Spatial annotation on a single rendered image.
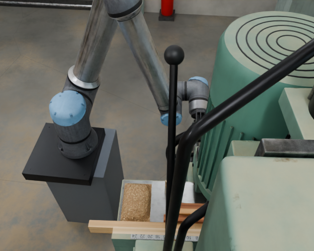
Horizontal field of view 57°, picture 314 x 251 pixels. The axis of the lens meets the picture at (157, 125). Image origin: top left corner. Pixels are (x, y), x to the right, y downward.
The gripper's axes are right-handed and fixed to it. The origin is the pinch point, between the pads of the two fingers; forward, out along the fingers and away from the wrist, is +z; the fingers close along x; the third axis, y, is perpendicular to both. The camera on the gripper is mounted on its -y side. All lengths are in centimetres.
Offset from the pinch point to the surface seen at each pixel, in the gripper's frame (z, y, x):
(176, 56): 5, 80, -14
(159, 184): 16.7, 28.7, -16.5
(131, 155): -23, -82, -38
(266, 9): -218, -142, 99
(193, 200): 21.5, 30.5, -6.2
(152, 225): 29, 38, -18
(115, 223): 29, 37, -28
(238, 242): 33, 101, -11
